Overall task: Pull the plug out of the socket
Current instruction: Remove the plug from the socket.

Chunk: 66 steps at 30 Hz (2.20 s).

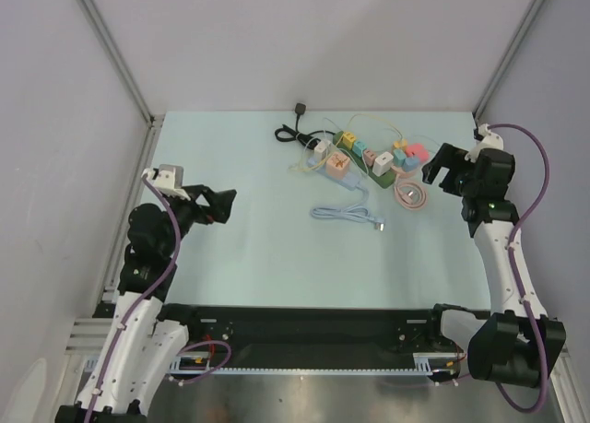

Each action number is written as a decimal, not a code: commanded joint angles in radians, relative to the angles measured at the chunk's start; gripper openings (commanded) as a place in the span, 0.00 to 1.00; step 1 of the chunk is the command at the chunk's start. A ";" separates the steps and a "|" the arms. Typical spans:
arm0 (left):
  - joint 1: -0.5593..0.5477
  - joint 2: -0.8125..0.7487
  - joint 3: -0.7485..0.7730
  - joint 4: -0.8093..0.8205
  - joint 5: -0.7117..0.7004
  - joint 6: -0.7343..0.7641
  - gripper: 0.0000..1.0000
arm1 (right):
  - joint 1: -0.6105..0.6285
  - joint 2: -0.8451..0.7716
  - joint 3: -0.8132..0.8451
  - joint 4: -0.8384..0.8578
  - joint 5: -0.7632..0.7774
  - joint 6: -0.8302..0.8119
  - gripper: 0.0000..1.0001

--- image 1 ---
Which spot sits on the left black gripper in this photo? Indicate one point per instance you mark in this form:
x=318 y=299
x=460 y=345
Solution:
x=218 y=205

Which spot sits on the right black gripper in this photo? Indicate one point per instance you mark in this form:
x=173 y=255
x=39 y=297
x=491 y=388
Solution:
x=454 y=175

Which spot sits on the pink deer cube socket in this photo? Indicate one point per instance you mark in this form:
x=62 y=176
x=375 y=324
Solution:
x=337 y=165

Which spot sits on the white Honor charger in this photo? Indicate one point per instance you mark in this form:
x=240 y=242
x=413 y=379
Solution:
x=321 y=150

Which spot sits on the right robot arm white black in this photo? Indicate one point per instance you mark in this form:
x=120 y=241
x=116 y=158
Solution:
x=518 y=344

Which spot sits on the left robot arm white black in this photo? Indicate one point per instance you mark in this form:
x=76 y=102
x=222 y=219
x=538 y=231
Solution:
x=147 y=333

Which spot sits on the pink plug adapter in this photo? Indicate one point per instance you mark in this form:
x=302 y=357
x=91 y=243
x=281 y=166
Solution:
x=369 y=157

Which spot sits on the teal plug adapter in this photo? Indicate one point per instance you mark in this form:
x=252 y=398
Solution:
x=358 y=148

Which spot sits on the yellow plug adapter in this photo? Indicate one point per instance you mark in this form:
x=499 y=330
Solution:
x=348 y=139

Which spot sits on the light blue cube charger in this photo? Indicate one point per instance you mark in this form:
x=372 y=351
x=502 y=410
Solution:
x=406 y=163

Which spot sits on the red pink cube charger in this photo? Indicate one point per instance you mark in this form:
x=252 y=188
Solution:
x=418 y=151

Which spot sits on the small yellow orange adapter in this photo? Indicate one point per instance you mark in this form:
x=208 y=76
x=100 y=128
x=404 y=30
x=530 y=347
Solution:
x=400 y=145

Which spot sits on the green power strip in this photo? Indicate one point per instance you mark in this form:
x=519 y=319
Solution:
x=386 y=180

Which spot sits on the white charger on green strip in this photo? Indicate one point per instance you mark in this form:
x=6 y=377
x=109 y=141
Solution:
x=382 y=164

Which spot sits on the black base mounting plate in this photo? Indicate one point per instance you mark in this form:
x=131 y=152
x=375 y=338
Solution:
x=395 y=330

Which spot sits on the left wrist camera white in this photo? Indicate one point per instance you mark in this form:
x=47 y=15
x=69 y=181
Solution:
x=167 y=179

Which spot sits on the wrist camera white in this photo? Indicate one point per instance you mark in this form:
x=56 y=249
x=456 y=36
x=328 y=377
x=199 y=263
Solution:
x=167 y=179
x=485 y=138

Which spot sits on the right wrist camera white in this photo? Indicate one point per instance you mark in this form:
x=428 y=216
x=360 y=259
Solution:
x=485 y=138

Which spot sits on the left aluminium frame post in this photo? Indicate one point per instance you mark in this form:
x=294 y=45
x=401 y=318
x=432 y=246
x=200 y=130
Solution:
x=121 y=68

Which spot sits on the aluminium frame post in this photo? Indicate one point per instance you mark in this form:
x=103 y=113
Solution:
x=509 y=55
x=121 y=68

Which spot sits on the grey cable duct rail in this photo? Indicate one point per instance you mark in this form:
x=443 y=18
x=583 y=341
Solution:
x=277 y=359

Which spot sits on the right aluminium frame post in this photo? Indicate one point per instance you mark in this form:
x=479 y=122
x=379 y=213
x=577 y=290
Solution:
x=509 y=55

